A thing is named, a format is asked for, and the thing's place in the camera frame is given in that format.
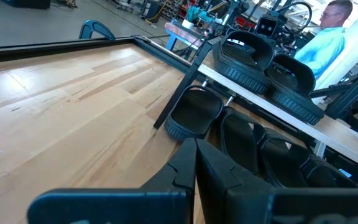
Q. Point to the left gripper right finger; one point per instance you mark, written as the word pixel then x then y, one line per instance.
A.
pixel 291 207

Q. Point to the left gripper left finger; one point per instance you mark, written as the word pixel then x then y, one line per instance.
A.
pixel 120 207

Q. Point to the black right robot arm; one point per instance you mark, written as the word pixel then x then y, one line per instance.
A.
pixel 351 91

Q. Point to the wooden shelf black metal legs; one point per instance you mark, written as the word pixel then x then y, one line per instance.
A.
pixel 291 119

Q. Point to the person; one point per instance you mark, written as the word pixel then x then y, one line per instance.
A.
pixel 325 46

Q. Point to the blue framed work table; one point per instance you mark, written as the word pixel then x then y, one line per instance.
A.
pixel 182 32

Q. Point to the dark floor crate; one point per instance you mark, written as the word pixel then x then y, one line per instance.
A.
pixel 26 3

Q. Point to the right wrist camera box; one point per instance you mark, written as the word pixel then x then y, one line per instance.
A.
pixel 266 26

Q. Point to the black aluminium table frame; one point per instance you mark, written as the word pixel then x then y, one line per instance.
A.
pixel 57 46

